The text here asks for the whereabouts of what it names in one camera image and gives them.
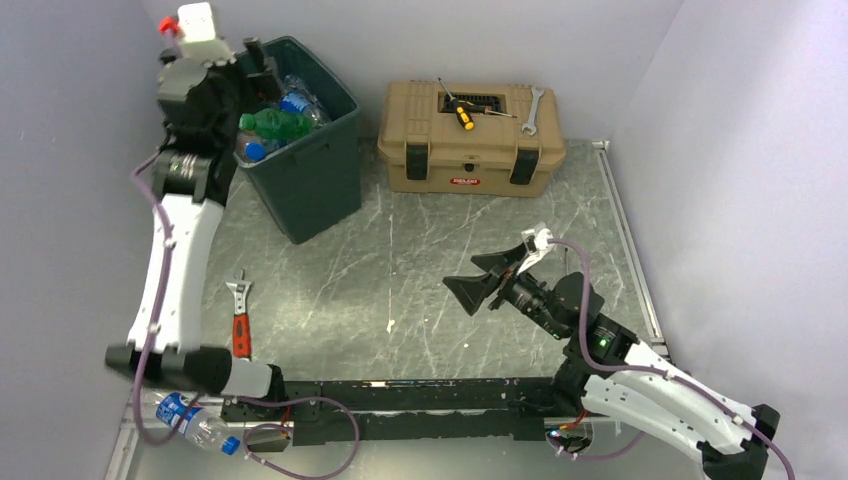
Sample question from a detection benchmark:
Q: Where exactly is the thin dark screwdriver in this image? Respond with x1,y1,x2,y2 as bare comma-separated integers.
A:
459,100,515,118

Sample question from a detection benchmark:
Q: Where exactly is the green plastic bottle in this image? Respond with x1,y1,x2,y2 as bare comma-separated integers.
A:
239,108,315,142

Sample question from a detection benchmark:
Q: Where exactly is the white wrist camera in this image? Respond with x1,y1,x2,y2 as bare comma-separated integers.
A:
517,222,555,274
158,2,236,66

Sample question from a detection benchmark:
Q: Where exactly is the crushed Pepsi bottle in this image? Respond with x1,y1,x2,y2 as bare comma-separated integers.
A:
278,74,331,128

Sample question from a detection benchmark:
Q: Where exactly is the purple cable loop front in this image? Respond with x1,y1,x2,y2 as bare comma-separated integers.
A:
225,394,361,480

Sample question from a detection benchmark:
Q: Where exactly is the red handle adjustable wrench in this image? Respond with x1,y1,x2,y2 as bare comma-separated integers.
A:
225,268,253,360

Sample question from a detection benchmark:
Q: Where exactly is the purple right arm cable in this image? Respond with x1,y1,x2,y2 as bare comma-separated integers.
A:
549,238,793,480

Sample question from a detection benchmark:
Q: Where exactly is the dark green plastic bin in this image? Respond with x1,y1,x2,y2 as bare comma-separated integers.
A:
234,36,362,244

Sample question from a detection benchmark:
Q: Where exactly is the tan plastic toolbox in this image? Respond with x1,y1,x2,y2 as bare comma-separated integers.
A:
377,81,566,197

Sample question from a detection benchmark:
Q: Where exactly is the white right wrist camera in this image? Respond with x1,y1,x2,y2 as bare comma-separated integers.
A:
517,222,555,274

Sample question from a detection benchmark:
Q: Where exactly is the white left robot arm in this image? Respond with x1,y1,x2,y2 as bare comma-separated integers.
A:
104,38,288,420

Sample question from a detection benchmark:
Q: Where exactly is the blue label bottle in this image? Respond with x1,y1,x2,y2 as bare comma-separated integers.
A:
237,135,273,162

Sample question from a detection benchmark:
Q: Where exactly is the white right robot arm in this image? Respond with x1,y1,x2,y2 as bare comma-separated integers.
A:
442,243,780,479

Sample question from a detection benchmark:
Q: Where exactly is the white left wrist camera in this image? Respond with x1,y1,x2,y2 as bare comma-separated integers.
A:
158,2,236,66

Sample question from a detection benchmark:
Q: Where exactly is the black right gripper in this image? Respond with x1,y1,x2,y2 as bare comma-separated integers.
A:
442,243,565,338

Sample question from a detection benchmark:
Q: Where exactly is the silver open-end wrench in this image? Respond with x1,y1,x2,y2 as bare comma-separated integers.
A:
521,86,545,136

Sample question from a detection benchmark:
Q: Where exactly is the yellow black screwdriver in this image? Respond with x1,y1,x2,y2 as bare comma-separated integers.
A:
437,77,475,131

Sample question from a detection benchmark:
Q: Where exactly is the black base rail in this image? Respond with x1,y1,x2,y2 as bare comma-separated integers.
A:
219,371,596,446

